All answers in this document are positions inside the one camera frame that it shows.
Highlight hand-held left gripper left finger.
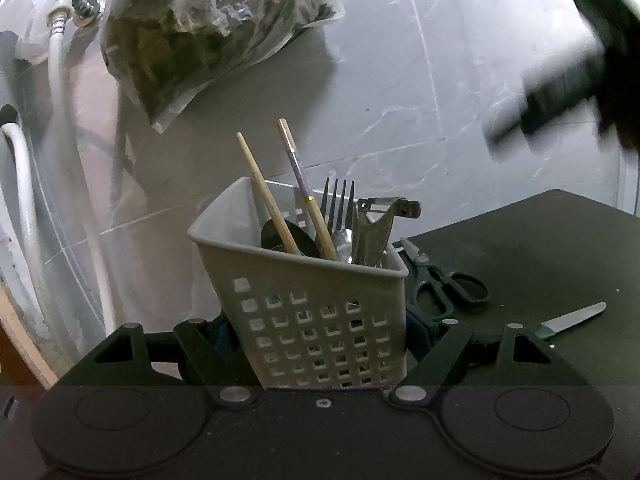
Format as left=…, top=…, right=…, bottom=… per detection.
left=55, top=317, right=261, bottom=408

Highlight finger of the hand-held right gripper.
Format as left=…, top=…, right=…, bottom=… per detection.
left=482, top=45, right=608, bottom=153

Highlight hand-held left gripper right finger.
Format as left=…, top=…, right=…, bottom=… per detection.
left=387, top=310, right=586, bottom=408

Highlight black handled scissors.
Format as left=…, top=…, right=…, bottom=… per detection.
left=399, top=237, right=492, bottom=321

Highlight white perforated utensil basket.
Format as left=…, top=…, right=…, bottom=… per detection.
left=187, top=176, right=410, bottom=391

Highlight metal peeler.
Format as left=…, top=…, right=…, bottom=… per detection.
left=351, top=196, right=422, bottom=267

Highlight large steel spoon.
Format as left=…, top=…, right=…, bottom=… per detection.
left=260, top=217, right=321, bottom=259

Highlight steel fork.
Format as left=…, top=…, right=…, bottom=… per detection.
left=319, top=176, right=357, bottom=241

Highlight green handled knife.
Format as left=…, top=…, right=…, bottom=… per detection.
left=535, top=301, right=607, bottom=339

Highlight plastic bag of dried greens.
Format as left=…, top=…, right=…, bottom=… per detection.
left=100, top=0, right=347, bottom=134

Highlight white plastic bag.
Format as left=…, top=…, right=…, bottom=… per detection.
left=0, top=0, right=58, bottom=66

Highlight white aluminium frame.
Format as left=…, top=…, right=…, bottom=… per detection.
left=617, top=152, right=640, bottom=218

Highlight wooden door frame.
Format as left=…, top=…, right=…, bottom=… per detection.
left=0, top=285, right=58, bottom=391

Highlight white hose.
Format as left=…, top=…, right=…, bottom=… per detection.
left=0, top=0, right=118, bottom=361

